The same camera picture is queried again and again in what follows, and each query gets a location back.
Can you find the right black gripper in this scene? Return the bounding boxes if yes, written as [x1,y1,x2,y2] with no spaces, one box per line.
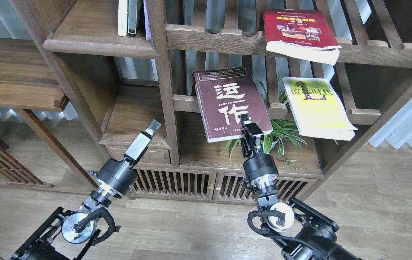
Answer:
[239,113,264,159]

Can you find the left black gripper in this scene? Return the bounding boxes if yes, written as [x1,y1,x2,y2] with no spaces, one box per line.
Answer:
[124,120,162,164]

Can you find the dark brown book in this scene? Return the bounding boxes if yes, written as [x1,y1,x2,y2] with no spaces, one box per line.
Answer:
[193,66,273,143]

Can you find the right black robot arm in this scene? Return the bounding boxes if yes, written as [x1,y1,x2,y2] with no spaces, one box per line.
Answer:
[240,114,357,260]

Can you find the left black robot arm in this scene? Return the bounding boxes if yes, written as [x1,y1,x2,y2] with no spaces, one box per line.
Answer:
[11,120,161,260]

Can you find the white plant pot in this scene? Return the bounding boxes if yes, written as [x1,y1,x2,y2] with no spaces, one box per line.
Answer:
[262,135,278,154]

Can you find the green spider plant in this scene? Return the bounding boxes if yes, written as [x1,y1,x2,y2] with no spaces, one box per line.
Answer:
[202,78,339,167]

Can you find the yellow green book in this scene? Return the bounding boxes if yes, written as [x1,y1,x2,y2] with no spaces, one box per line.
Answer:
[282,77,357,140]

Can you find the dark wooden bookshelf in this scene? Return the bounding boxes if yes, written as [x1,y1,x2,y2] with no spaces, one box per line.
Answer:
[12,0,412,204]

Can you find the pale upright book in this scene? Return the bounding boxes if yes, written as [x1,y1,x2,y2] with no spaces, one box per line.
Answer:
[143,0,152,40]

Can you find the red book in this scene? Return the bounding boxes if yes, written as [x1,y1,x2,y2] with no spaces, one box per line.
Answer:
[263,9,341,65]

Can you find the dark green upright book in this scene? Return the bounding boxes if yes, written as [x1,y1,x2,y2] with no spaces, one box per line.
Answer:
[127,0,143,38]

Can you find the white upright book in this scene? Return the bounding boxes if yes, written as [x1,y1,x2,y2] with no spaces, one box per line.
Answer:
[117,0,128,37]

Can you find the wooden side table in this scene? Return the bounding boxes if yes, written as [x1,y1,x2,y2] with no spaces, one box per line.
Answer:
[0,38,98,191]

